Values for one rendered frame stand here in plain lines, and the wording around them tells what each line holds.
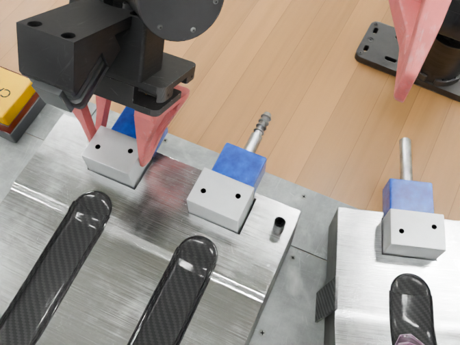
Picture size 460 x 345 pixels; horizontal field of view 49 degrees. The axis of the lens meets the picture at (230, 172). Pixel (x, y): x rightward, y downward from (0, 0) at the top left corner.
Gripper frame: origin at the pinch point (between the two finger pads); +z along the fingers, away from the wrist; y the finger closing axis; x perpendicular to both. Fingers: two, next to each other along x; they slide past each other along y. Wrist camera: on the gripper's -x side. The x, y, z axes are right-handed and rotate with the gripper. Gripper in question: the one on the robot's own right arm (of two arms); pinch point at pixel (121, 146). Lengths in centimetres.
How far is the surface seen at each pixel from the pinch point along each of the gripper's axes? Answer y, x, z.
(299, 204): 16.9, 10.7, 6.6
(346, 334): 25.2, -3.4, 7.7
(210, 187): 9.7, -1.2, -0.3
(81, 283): 2.6, -9.8, 8.0
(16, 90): -18.5, 7.5, 3.5
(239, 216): 13.2, -2.5, 0.5
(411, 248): 28.2, 3.9, 1.8
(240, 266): 14.7, -4.0, 4.4
